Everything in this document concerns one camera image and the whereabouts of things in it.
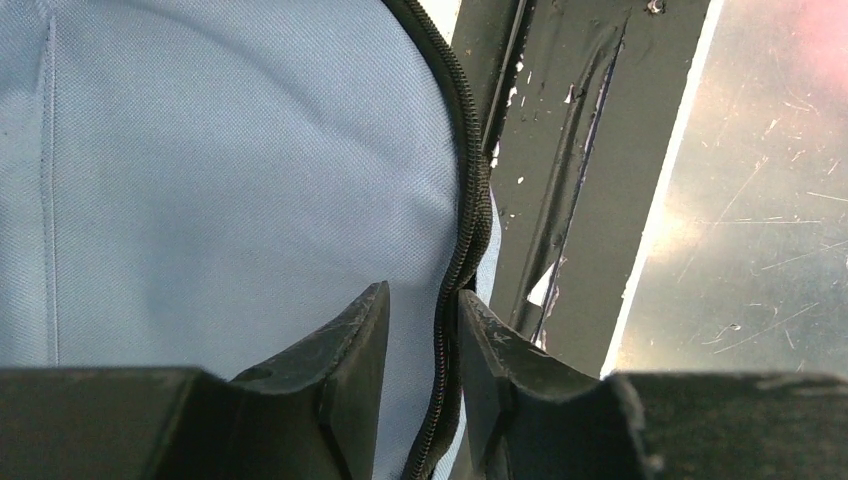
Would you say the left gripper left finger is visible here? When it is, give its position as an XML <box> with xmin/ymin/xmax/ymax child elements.
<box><xmin>1</xmin><ymin>282</ymin><xmax>390</xmax><ymax>479</ymax></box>

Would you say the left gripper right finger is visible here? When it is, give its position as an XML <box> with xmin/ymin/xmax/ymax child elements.
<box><xmin>458</xmin><ymin>290</ymin><xmax>847</xmax><ymax>480</ymax></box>

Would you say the blue-grey student backpack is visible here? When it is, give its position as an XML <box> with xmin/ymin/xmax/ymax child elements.
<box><xmin>1</xmin><ymin>1</ymin><xmax>500</xmax><ymax>479</ymax></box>

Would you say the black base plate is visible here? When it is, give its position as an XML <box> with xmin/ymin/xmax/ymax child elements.
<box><xmin>452</xmin><ymin>1</ymin><xmax>721</xmax><ymax>376</ymax></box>

